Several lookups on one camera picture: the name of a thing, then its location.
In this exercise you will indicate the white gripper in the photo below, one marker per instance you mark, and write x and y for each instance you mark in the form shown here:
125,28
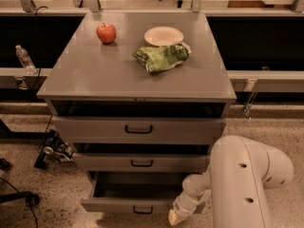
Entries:
186,203

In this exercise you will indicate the grey bottom drawer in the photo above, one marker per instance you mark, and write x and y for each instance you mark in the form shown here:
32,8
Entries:
142,193

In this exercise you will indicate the grey drawer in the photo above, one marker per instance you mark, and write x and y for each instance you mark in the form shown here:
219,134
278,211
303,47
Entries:
142,193
138,130
141,162

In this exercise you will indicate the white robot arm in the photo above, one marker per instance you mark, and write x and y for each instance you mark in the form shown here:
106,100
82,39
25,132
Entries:
239,173

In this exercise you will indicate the grey middle drawer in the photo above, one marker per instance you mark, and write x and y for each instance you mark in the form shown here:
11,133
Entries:
141,162

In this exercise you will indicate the grey metal drawer cabinet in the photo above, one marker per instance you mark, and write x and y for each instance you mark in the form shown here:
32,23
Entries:
92,79

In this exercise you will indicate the grey top drawer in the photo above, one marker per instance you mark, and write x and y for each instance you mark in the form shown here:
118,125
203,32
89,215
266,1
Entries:
138,130

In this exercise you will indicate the black chair leg with caster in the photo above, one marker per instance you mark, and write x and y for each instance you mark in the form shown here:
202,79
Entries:
30,199

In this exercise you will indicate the green chip bag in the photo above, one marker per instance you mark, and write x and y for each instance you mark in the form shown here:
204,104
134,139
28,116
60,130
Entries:
159,59

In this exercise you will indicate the white paper plate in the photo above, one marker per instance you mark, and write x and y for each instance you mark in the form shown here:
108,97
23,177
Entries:
163,36

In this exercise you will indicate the red apple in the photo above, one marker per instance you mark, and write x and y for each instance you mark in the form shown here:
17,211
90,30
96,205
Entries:
106,33

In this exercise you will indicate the clear plastic water bottle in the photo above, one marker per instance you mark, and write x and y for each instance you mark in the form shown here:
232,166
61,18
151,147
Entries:
25,60

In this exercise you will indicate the black floor device with cables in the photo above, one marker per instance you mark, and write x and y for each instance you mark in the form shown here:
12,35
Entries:
53,147

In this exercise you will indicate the metal clamp bracket on rail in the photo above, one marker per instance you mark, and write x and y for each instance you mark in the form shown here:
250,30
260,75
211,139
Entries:
251,88

